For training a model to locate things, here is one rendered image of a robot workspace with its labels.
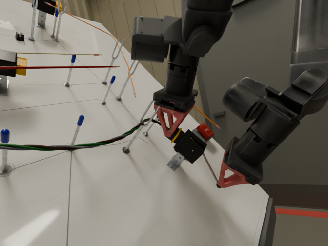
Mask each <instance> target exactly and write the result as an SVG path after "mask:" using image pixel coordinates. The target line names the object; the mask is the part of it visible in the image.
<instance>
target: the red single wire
mask: <svg viewBox="0 0 328 246"><path fill-rule="evenodd" d="M116 67H119V66H13V67H0V69H56V68H116Z"/></svg>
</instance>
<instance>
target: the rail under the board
mask: <svg viewBox="0 0 328 246"><path fill-rule="evenodd" d="M275 223H276V212H275V206H274V200H273V198H269V199H268V203H267V207H266V213H265V217H264V222H263V226H262V230H261V235H260V239H259V243H258V246H272V244H273V237H274V230H275Z"/></svg>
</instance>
